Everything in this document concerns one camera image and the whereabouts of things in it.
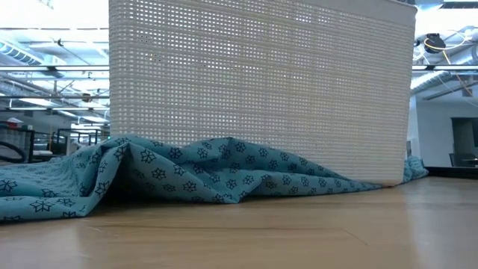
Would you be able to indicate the white perforated plastic basket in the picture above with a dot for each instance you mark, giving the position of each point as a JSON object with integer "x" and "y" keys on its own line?
{"x": 261, "y": 86}

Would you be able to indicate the teal snowflake-print cloth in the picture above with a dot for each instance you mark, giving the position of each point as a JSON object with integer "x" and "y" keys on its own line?
{"x": 168, "y": 172}

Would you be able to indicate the ceiling light bar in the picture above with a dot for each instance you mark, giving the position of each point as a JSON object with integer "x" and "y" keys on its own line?
{"x": 54, "y": 68}

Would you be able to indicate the black metal rack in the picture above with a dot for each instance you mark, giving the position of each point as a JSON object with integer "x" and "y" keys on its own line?
{"x": 33, "y": 143}

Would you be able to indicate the dark doorway cabinet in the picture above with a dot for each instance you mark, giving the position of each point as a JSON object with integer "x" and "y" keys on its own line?
{"x": 464, "y": 142}

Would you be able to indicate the black ceiling camera mount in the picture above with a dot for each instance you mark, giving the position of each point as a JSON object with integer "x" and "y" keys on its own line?
{"x": 434, "y": 42}

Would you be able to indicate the black table edge rail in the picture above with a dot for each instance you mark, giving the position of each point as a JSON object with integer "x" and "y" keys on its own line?
{"x": 452, "y": 172}

